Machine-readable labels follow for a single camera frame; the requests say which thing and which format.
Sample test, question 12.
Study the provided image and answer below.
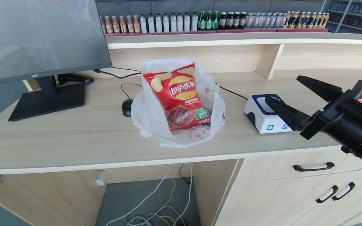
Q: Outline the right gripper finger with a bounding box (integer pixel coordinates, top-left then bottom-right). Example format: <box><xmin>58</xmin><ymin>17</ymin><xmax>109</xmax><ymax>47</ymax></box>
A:
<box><xmin>265</xmin><ymin>96</ymin><xmax>311</xmax><ymax>132</ymax></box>
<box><xmin>296</xmin><ymin>75</ymin><xmax>344</xmax><ymax>102</ymax></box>

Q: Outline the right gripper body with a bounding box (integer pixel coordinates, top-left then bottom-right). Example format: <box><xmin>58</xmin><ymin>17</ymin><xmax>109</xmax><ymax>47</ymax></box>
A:
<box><xmin>299</xmin><ymin>89</ymin><xmax>362</xmax><ymax>155</ymax></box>

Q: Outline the white barcode scanner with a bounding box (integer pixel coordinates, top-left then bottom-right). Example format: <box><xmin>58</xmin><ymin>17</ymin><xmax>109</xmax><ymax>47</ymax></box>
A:
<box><xmin>243</xmin><ymin>94</ymin><xmax>293</xmax><ymax>134</ymax></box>

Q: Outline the red chip bag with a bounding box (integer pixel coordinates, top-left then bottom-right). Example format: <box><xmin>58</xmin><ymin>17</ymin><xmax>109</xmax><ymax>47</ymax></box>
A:
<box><xmin>143</xmin><ymin>62</ymin><xmax>212</xmax><ymax>131</ymax></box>

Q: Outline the white plastic shopping bag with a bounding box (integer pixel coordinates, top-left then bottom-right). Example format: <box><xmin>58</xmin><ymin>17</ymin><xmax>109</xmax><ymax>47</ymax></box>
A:
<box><xmin>131</xmin><ymin>58</ymin><xmax>226</xmax><ymax>148</ymax></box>

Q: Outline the white shop shelf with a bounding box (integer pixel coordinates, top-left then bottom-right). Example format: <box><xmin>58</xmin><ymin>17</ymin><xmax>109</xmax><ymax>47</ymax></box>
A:
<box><xmin>324</xmin><ymin>0</ymin><xmax>362</xmax><ymax>35</ymax></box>

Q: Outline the row of bottles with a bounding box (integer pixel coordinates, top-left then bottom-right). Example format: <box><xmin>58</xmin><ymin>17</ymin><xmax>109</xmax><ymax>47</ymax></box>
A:
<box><xmin>100</xmin><ymin>11</ymin><xmax>330</xmax><ymax>34</ymax></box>
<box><xmin>343</xmin><ymin>14</ymin><xmax>362</xmax><ymax>30</ymax></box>
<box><xmin>330</xmin><ymin>1</ymin><xmax>362</xmax><ymax>15</ymax></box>

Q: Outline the black computer mouse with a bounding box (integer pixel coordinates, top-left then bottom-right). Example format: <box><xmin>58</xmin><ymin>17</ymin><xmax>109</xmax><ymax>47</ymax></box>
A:
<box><xmin>122</xmin><ymin>99</ymin><xmax>134</xmax><ymax>117</ymax></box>

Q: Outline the grey shop shelf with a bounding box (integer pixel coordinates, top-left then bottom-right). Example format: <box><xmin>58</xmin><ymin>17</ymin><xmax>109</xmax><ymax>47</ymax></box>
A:
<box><xmin>96</xmin><ymin>0</ymin><xmax>330</xmax><ymax>37</ymax></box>

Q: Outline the wooden counter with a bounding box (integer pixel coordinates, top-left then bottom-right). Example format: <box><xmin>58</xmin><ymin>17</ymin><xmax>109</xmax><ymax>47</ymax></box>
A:
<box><xmin>0</xmin><ymin>32</ymin><xmax>362</xmax><ymax>226</ymax></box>

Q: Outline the black handheld scanner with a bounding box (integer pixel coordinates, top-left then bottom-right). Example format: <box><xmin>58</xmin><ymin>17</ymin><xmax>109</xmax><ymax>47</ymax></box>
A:
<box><xmin>50</xmin><ymin>75</ymin><xmax>94</xmax><ymax>86</ymax></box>

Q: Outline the black computer monitor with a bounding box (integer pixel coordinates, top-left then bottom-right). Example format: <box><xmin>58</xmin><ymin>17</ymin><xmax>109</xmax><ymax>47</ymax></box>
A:
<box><xmin>0</xmin><ymin>0</ymin><xmax>113</xmax><ymax>122</ymax></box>

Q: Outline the wooden drawer with black handle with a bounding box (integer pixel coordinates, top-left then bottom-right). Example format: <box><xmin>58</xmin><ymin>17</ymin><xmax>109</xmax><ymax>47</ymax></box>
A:
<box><xmin>235</xmin><ymin>147</ymin><xmax>362</xmax><ymax>183</ymax></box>

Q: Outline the black scanner cable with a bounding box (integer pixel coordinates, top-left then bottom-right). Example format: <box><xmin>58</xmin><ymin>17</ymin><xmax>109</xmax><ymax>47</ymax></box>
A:
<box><xmin>216</xmin><ymin>83</ymin><xmax>248</xmax><ymax>101</ymax></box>

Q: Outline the wooden door with black handle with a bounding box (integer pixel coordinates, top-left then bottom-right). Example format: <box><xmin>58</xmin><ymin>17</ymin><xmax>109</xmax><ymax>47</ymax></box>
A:
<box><xmin>215</xmin><ymin>171</ymin><xmax>362</xmax><ymax>226</ymax></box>
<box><xmin>290</xmin><ymin>168</ymin><xmax>362</xmax><ymax>226</ymax></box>

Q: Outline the white cable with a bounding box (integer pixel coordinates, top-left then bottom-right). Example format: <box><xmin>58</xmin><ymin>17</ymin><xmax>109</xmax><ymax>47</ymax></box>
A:
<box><xmin>106</xmin><ymin>163</ymin><xmax>173</xmax><ymax>226</ymax></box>
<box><xmin>125</xmin><ymin>162</ymin><xmax>195</xmax><ymax>226</ymax></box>

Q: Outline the yellow cable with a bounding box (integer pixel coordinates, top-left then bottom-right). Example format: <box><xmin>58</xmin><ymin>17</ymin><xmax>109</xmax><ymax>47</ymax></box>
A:
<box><xmin>156</xmin><ymin>163</ymin><xmax>184</xmax><ymax>224</ymax></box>

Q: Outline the black mouse cable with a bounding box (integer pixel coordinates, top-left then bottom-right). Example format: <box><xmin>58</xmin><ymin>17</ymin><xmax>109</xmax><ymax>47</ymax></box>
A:
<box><xmin>120</xmin><ymin>83</ymin><xmax>143</xmax><ymax>100</ymax></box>

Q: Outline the black monitor cable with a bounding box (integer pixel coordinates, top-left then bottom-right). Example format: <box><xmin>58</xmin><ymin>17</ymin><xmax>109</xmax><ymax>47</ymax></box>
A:
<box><xmin>93</xmin><ymin>67</ymin><xmax>142</xmax><ymax>79</ymax></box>

